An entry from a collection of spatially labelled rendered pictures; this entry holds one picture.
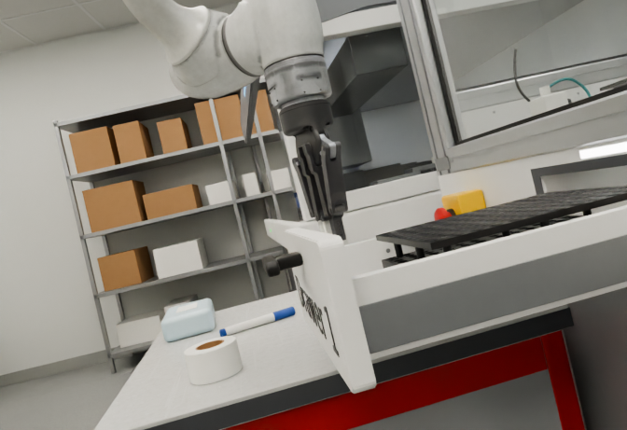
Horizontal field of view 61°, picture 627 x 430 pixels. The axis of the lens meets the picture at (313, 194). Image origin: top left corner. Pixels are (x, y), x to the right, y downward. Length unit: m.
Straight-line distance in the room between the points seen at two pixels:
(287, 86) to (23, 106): 4.62
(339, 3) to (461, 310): 1.11
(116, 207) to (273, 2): 3.78
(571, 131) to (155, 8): 0.57
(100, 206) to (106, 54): 1.40
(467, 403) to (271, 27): 0.54
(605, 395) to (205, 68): 0.70
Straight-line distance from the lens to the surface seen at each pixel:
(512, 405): 0.74
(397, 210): 1.37
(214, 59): 0.83
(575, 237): 0.46
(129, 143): 4.39
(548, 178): 0.75
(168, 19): 0.83
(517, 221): 0.48
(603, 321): 0.73
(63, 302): 5.13
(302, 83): 0.74
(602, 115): 0.63
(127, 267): 4.45
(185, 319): 1.03
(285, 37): 0.75
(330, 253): 0.37
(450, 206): 0.91
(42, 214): 5.14
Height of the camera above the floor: 0.96
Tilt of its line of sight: level
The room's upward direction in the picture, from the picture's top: 13 degrees counter-clockwise
